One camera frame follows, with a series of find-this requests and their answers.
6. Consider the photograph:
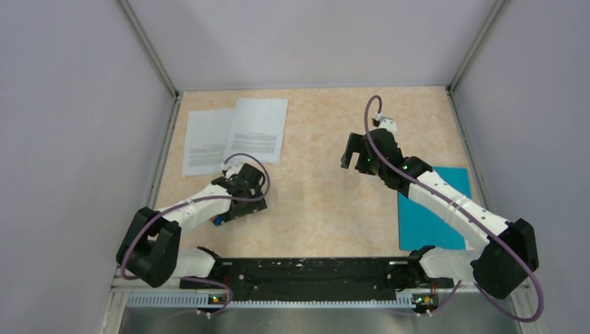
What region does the printed paper sheet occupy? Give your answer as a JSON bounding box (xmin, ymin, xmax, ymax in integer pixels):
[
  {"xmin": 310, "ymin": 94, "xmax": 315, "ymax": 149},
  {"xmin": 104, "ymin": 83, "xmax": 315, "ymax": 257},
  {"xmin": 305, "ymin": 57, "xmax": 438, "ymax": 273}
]
[
  {"xmin": 223, "ymin": 98, "xmax": 288, "ymax": 164},
  {"xmin": 182, "ymin": 109, "xmax": 234, "ymax": 177}
]

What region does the teal black file folder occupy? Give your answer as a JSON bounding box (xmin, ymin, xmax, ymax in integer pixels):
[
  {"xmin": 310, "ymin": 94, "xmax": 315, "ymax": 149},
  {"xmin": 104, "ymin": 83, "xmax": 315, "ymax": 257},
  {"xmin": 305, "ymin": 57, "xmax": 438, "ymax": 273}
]
[{"xmin": 397, "ymin": 166, "xmax": 473, "ymax": 252}]

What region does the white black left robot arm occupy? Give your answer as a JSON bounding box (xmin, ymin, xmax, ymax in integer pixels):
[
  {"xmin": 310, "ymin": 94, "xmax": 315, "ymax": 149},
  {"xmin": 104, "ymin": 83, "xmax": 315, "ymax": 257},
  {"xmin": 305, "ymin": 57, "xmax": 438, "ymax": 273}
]
[{"xmin": 116, "ymin": 163, "xmax": 269, "ymax": 288}]

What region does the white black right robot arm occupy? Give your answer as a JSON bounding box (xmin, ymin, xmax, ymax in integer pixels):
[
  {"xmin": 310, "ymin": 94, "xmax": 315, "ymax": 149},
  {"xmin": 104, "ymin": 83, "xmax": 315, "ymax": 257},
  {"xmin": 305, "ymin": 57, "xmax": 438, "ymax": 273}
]
[{"xmin": 341, "ymin": 129, "xmax": 541, "ymax": 299}]

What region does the orange blue toy truck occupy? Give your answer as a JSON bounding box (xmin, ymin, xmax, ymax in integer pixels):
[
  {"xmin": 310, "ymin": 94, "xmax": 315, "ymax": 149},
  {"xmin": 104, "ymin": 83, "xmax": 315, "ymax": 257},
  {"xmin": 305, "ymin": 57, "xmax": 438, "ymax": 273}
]
[{"xmin": 212, "ymin": 215, "xmax": 225, "ymax": 226}]

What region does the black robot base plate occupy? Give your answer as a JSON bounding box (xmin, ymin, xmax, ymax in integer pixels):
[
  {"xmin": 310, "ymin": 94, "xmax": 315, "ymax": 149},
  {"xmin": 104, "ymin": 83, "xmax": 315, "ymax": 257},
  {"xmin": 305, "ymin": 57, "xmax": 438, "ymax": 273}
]
[{"xmin": 207, "ymin": 257, "xmax": 454, "ymax": 302}]

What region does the aluminium frame rail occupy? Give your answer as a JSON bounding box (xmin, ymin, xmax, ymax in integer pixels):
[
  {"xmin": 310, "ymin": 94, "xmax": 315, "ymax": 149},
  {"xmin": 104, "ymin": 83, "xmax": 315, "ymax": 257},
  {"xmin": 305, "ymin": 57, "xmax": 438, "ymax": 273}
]
[{"xmin": 99, "ymin": 257, "xmax": 550, "ymax": 334}]

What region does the right aluminium corner post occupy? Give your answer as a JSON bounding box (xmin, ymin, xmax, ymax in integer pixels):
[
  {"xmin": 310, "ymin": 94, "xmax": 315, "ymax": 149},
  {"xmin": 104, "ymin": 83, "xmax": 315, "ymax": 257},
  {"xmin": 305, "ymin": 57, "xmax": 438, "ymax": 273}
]
[{"xmin": 447, "ymin": 0, "xmax": 511, "ymax": 96}]

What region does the aluminium corner post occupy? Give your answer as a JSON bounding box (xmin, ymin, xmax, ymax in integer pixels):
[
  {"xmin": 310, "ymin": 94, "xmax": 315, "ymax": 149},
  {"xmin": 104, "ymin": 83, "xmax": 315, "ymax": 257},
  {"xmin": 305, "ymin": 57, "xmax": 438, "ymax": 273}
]
[
  {"xmin": 115, "ymin": 0, "xmax": 180, "ymax": 100},
  {"xmin": 447, "ymin": 0, "xmax": 511, "ymax": 96}
]

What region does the left aluminium corner post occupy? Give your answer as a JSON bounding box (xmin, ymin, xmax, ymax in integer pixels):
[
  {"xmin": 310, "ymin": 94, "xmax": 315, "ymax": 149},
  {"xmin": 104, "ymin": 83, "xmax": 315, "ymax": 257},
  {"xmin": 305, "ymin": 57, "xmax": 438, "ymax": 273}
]
[{"xmin": 115, "ymin": 0, "xmax": 180, "ymax": 100}]

